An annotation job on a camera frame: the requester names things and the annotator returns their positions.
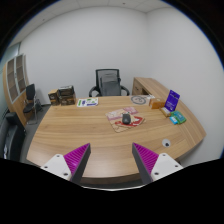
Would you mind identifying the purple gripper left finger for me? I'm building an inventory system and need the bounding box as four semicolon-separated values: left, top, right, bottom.
40;142;92;184

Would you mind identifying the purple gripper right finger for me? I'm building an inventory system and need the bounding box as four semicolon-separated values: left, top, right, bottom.
131;142;184;185

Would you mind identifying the black computer mouse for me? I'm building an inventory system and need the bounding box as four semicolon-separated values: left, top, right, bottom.
122;114;131;125

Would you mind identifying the patterned mouse pad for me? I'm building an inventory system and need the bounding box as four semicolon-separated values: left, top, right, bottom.
106;107;146;133

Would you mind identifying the blue packet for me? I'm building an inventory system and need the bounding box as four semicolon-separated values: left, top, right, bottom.
169;116;178;125

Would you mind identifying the small wooden block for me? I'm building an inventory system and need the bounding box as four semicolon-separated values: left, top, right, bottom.
160;107;171;117

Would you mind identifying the green packet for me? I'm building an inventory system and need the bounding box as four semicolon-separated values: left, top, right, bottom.
171;111;186;124

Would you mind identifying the orange brown box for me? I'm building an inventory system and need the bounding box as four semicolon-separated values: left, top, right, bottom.
149;98;165;109

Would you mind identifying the white green leaflet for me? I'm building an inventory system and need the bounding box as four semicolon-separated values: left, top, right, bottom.
77;98;98;107

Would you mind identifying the round grey coaster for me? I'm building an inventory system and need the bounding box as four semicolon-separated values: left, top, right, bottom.
131;95;146;105

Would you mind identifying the purple standing sign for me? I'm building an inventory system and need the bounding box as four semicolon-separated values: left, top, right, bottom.
165;90;180;112

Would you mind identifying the dark cardboard box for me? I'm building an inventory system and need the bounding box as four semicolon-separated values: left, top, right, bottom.
58;85;76;106

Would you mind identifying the small brown cardboard box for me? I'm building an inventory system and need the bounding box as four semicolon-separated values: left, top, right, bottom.
48;89;60;106

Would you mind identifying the small black side chair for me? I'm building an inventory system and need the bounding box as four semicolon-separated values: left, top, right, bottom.
23;84;42;118

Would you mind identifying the black leather armchair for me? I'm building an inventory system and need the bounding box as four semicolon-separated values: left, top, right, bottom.
0;112;26;162

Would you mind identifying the wooden side desk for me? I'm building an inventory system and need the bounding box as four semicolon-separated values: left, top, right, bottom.
132;77;169;100

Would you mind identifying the black mesh office chair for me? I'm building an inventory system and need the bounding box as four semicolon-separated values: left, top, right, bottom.
89;69;130;97

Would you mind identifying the wooden bookshelf cabinet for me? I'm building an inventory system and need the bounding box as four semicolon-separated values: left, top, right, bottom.
3;54;29;125

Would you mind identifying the desk cable grommet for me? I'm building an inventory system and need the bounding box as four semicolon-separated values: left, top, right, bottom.
162;139;171;148

